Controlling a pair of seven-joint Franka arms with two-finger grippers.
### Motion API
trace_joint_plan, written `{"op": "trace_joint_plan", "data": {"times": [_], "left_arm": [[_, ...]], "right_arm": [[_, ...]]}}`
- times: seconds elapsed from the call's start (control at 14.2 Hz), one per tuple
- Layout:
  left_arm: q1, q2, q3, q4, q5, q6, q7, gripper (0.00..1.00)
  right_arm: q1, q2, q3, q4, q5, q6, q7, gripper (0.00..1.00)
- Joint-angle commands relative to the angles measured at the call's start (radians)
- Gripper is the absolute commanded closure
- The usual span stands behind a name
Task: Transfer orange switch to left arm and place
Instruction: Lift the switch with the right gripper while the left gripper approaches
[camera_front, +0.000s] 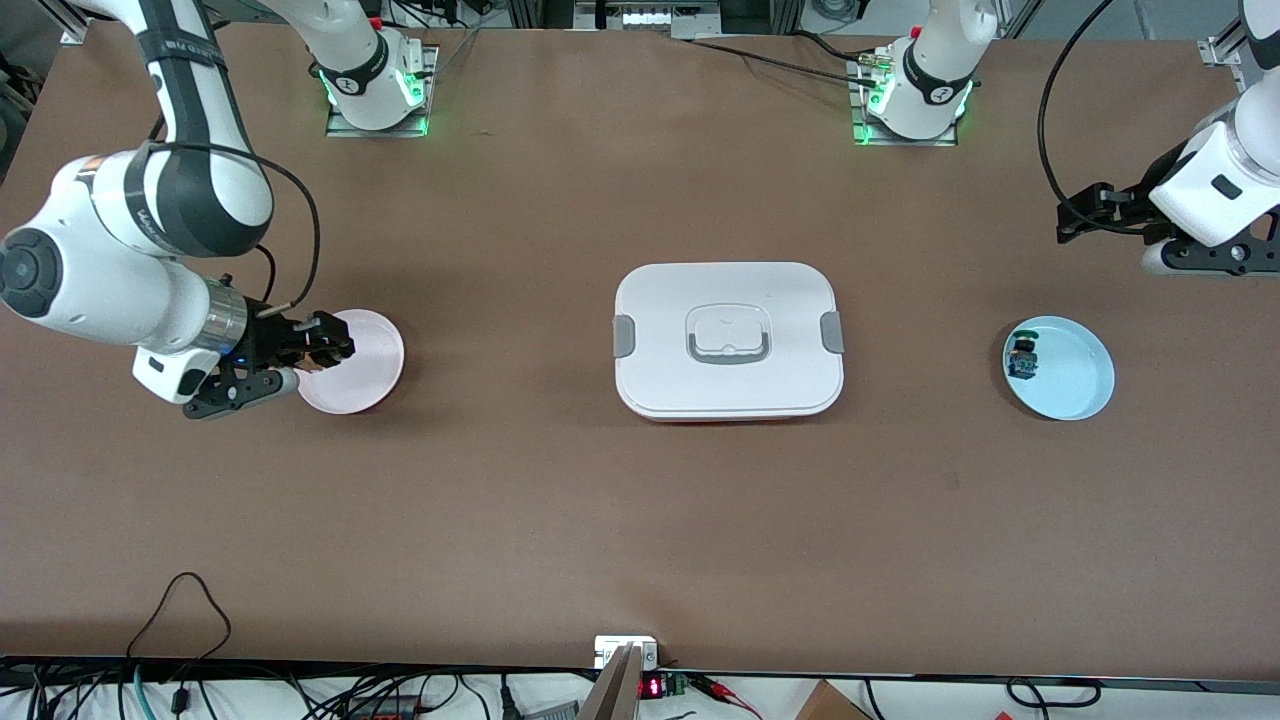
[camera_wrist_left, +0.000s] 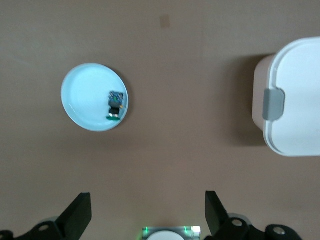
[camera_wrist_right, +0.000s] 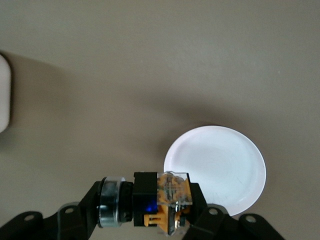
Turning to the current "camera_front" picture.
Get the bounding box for white lidded box grey latches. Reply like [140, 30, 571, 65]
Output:
[612, 262, 846, 424]

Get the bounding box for brown cardboard box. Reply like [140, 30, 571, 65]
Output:
[794, 680, 872, 720]

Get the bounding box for pink round plate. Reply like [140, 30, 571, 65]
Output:
[297, 309, 407, 417]

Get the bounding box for light blue round plate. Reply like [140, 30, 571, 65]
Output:
[1002, 315, 1116, 422]

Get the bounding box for white socket block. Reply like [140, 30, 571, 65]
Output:
[593, 635, 660, 670]

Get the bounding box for grey metal bar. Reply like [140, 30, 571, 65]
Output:
[577, 643, 644, 720]

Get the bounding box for red probe lead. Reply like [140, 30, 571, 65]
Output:
[690, 674, 764, 720]

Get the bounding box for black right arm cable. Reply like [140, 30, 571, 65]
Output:
[150, 140, 323, 312]

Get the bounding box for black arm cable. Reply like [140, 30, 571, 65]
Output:
[150, 140, 323, 312]
[1035, 0, 1146, 237]

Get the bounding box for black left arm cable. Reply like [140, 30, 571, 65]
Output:
[1035, 0, 1146, 237]

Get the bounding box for green push button switch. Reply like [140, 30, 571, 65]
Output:
[1006, 328, 1042, 382]

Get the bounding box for aluminium frame profile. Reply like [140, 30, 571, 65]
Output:
[1198, 15, 1247, 68]
[38, 0, 103, 47]

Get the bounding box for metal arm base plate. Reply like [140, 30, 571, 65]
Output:
[849, 54, 962, 149]
[324, 44, 440, 140]

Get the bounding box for black looped cable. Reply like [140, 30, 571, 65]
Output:
[127, 571, 234, 662]

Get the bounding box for thin black table cable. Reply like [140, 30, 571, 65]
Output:
[672, 30, 891, 87]

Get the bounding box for silver labelled frame rail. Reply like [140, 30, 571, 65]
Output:
[574, 0, 723, 39]

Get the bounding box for black coiled floor cable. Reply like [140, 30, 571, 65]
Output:
[1004, 677, 1104, 709]

